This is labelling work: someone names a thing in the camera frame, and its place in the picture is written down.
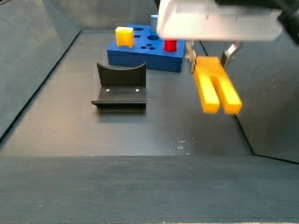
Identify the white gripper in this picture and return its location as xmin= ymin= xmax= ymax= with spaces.
xmin=156 ymin=0 xmax=283 ymax=73

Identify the yellow double-square fork block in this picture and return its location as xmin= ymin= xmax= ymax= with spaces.
xmin=193 ymin=56 xmax=243 ymax=115

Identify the blue shape sorting board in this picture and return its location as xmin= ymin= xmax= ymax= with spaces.
xmin=107 ymin=24 xmax=184 ymax=73

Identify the red hexagonal peg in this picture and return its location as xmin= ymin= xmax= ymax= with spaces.
xmin=163 ymin=39 xmax=177 ymax=52

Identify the light blue cylinder peg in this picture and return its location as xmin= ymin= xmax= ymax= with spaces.
xmin=151 ymin=14 xmax=157 ymax=32

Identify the yellow notched block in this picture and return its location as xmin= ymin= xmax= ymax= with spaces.
xmin=116 ymin=26 xmax=135 ymax=48

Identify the black curved holder stand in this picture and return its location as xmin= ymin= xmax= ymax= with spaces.
xmin=91 ymin=64 xmax=147 ymax=109

